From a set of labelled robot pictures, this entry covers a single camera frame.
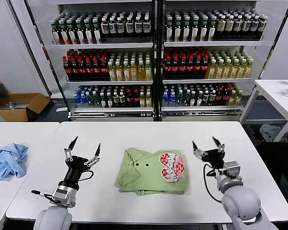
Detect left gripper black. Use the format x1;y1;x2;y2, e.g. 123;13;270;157
63;136;102;186

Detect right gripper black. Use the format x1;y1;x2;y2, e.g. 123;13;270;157
192;136;227;170

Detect light green polo shirt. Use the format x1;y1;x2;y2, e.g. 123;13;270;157
114;147;190;196

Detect grey clothes pile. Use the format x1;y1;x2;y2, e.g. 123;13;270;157
259;124;282;143

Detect open cardboard box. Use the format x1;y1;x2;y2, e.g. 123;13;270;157
0;92;51;122

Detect yellow tea bottle white cap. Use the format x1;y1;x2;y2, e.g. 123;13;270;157
108;61;116;81
137;60;145;81
238;58;246;79
216;59;224;80
130;60;137;81
144;59;153;81
122;61;130;81
231;58;239;80
206;59;216;80
245;58;253;79
223;59;232;80
115;61;123;81

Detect crumpled light blue shirt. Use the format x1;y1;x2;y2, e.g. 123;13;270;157
0;143;29;180

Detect metal rods bundle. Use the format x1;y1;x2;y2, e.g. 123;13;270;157
8;101;26;109

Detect white side table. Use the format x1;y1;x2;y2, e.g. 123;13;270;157
240;79;288;144

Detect white drinks display cabinet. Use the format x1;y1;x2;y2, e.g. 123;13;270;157
43;0;158;122
157;0;264;122

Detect green cap dark tea bottle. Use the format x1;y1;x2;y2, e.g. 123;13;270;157
165;16;174;42
92;18;102;45
75;18;84;45
67;19;76;45
191;16;200;42
173;16;182;42
199;16;208;42
50;19;60;45
84;18;93;45
182;16;191;42
59;19;68;45
208;16;216;42

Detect white label dark drink bottle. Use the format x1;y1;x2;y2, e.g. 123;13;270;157
125;16;134;37
259;14;268;40
133;15;143;37
101;17;109;38
142;15;151;37
234;14;243;40
108;16;118;38
251;14;260;40
242;14;251;40
117;16;125;38

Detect beige label dark drink bottle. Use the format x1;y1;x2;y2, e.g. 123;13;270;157
216;14;226;40
225;14;234;40

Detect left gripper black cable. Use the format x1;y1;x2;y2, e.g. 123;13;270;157
78;169;95;182

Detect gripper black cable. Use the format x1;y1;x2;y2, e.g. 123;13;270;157
78;169;95;182
202;163;225;204

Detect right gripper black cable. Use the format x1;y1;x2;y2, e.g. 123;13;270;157
202;163;225;204

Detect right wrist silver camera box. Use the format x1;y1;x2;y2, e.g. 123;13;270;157
224;160;242;180

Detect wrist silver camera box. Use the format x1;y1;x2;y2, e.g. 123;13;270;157
224;160;242;180
51;188;77;208

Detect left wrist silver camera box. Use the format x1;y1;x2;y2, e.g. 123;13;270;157
51;188;77;208

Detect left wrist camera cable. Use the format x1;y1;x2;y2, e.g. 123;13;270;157
30;189;55;200

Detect glass cabinet door black frame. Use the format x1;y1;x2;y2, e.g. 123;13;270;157
240;0;288;120
7;0;71;118

